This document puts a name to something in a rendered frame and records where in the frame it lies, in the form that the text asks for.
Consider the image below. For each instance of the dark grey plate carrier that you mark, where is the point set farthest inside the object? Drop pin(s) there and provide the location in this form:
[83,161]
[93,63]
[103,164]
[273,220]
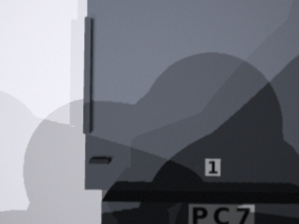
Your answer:
[191,110]

